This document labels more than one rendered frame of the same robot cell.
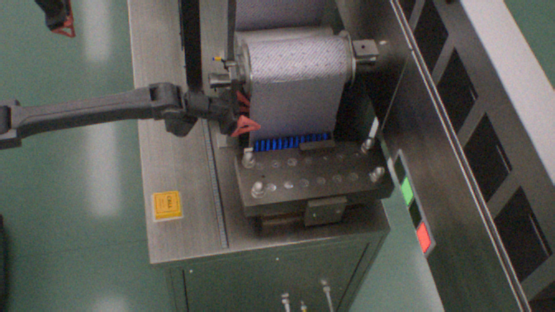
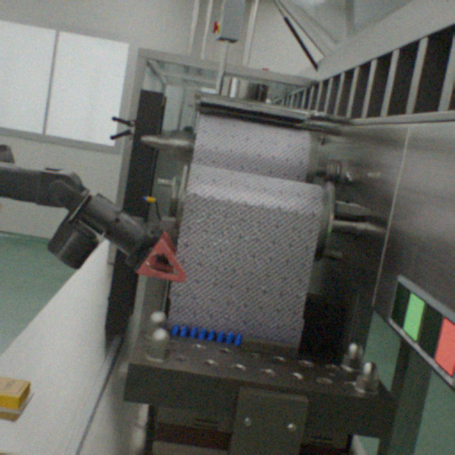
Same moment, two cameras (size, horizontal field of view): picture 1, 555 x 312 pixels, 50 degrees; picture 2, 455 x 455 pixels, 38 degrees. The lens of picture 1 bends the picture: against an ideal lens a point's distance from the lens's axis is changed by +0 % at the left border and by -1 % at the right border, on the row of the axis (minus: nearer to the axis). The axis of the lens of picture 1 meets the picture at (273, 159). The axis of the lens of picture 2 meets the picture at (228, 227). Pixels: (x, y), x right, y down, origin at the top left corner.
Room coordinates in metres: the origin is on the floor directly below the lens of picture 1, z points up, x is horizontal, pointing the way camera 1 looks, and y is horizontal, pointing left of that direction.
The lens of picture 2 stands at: (-0.12, -0.26, 1.37)
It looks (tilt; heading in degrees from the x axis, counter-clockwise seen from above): 8 degrees down; 13
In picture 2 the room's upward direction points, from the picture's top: 10 degrees clockwise
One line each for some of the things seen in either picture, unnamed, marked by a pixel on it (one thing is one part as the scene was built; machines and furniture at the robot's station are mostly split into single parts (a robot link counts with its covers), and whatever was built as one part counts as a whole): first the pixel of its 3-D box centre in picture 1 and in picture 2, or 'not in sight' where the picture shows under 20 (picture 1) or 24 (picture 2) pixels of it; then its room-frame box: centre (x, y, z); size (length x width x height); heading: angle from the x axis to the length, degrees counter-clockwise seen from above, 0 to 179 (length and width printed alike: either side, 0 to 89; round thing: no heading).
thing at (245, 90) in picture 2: not in sight; (243, 92); (1.72, 0.20, 1.50); 0.14 x 0.14 x 0.06
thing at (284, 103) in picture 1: (296, 102); (244, 257); (0.98, -0.04, 1.17); 0.23 x 0.01 x 0.18; 107
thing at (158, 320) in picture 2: (249, 157); (157, 324); (0.87, 0.06, 1.05); 0.04 x 0.04 x 0.04
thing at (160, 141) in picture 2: not in sight; (155, 141); (1.22, 0.25, 1.33); 0.06 x 0.03 x 0.03; 107
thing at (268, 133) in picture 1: (291, 134); (233, 334); (0.98, -0.04, 1.03); 0.23 x 0.01 x 0.09; 107
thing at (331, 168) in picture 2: not in sight; (326, 171); (1.33, -0.11, 1.33); 0.07 x 0.07 x 0.07; 17
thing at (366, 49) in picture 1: (364, 49); (350, 207); (1.09, -0.19, 1.28); 0.06 x 0.05 x 0.02; 107
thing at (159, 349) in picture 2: (258, 187); (160, 343); (0.79, 0.03, 1.05); 0.04 x 0.04 x 0.04
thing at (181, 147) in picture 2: not in sight; (183, 146); (1.23, 0.19, 1.33); 0.06 x 0.06 x 0.06; 17
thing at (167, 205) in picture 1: (167, 205); (3, 392); (0.78, 0.27, 0.91); 0.07 x 0.07 x 0.02; 17
